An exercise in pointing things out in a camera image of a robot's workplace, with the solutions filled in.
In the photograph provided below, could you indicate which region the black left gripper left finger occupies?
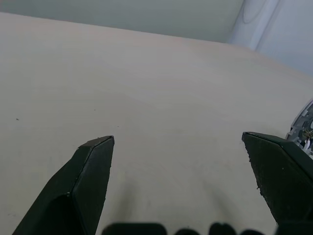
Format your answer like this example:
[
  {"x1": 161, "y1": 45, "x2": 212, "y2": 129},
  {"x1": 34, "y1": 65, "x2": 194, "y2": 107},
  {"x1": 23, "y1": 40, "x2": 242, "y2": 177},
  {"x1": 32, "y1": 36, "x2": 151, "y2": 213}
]
[{"x1": 12, "y1": 135, "x2": 115, "y2": 235}]

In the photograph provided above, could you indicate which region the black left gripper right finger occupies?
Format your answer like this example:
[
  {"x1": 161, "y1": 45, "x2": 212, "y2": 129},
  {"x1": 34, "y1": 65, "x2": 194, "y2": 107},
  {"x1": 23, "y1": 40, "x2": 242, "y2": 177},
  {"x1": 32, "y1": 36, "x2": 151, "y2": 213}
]
[{"x1": 241, "y1": 131, "x2": 313, "y2": 235}]

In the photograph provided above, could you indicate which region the grey motor cover with circuit board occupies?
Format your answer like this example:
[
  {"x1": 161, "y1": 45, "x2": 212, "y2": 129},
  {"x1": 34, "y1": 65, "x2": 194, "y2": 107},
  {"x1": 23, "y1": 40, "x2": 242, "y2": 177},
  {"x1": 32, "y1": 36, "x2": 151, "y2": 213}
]
[{"x1": 285, "y1": 98, "x2": 313, "y2": 157}]

